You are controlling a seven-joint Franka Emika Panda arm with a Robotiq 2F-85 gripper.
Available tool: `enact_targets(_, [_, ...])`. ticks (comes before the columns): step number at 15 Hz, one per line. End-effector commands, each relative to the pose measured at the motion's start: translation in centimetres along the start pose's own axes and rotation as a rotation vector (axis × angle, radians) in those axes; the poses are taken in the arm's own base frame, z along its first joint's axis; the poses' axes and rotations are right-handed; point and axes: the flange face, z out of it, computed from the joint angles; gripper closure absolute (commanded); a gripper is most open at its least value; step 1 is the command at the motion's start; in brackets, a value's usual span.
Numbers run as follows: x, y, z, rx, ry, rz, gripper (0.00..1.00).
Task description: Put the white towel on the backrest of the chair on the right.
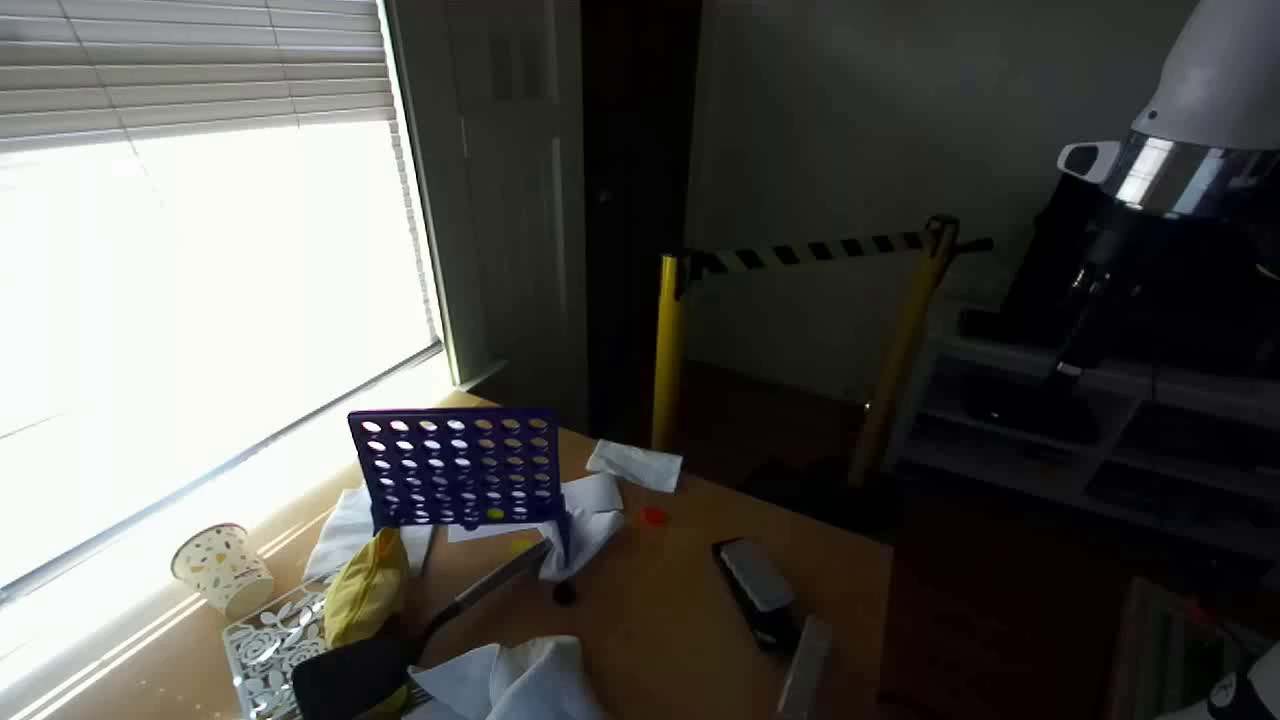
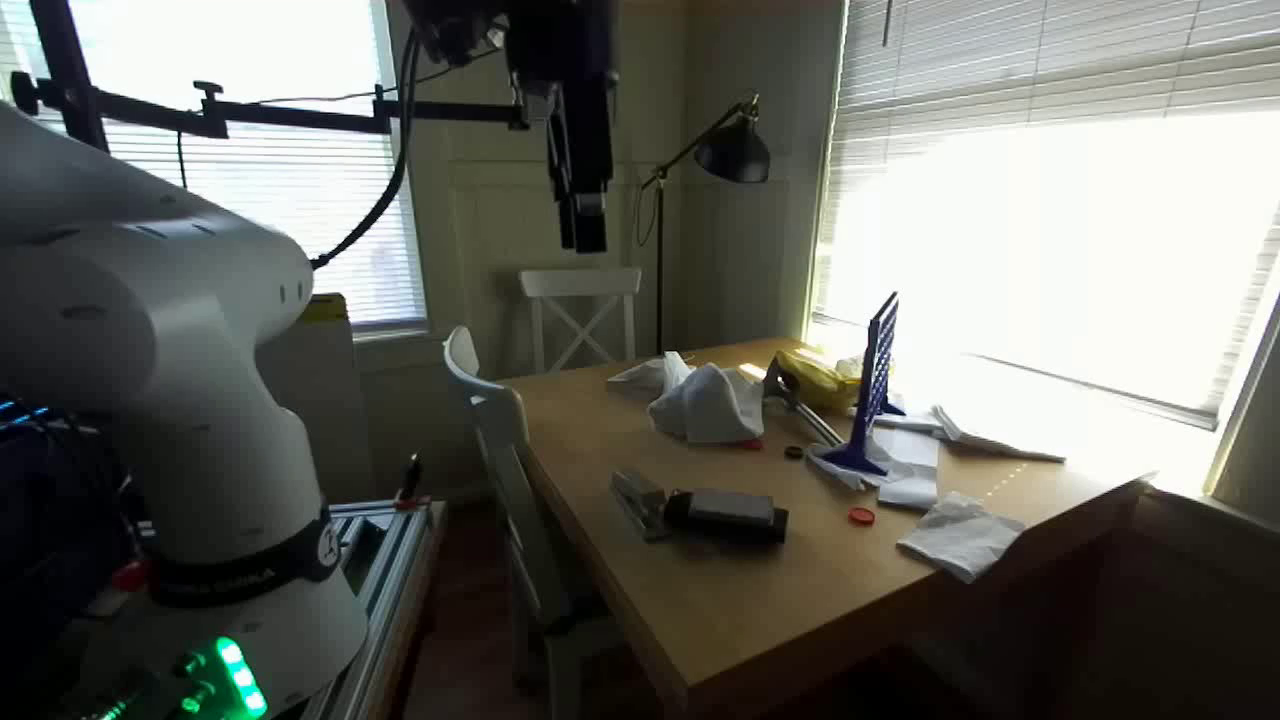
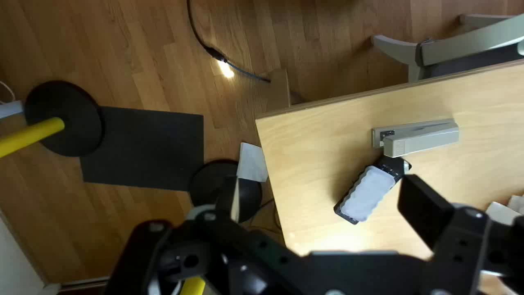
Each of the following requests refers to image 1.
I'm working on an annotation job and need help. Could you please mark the white towel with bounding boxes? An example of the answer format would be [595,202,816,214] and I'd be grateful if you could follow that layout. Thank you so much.
[404,635,605,720]

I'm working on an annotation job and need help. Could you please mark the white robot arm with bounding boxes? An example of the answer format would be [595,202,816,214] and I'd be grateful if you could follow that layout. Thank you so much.
[1055,0,1280,220]

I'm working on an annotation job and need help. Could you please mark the white paper napkin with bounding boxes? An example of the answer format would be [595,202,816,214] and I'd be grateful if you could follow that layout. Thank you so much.
[589,442,683,491]

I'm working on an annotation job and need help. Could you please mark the red game disc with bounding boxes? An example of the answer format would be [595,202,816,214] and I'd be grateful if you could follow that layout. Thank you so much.
[641,505,669,527]

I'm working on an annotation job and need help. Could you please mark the white cloth under grid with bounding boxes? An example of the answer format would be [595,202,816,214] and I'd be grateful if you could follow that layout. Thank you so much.
[306,478,623,586]

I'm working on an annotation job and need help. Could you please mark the blue connect four grid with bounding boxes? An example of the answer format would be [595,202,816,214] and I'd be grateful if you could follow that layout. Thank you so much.
[348,410,563,527]

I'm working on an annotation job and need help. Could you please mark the black stapler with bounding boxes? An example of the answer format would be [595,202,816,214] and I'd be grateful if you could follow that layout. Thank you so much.
[712,537,801,658]

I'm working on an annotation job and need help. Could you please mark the black yellow barrier tape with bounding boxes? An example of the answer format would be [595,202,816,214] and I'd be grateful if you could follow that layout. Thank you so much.
[681,234,931,285]

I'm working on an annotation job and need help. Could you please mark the grey metal bar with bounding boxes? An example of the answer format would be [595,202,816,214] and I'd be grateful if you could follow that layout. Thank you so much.
[774,616,831,720]

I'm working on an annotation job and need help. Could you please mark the clear plastic tray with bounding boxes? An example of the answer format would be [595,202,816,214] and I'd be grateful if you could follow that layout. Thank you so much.
[223,593,323,720]

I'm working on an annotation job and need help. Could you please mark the white shelf unit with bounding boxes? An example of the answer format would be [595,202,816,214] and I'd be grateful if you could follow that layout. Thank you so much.
[885,335,1280,562]

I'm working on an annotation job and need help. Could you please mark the window blinds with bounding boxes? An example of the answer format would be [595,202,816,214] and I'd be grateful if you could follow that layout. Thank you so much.
[0,0,391,151]

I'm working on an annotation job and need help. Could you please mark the left yellow barrier post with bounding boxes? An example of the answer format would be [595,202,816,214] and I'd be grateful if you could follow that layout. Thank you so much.
[652,257,683,449]

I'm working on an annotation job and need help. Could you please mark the yellow barrier post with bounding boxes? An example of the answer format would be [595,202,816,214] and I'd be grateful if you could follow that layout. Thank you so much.
[847,218,959,487]
[652,257,683,449]

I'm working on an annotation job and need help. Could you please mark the right yellow barrier post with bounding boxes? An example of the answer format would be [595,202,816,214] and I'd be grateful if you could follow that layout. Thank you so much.
[847,218,959,487]

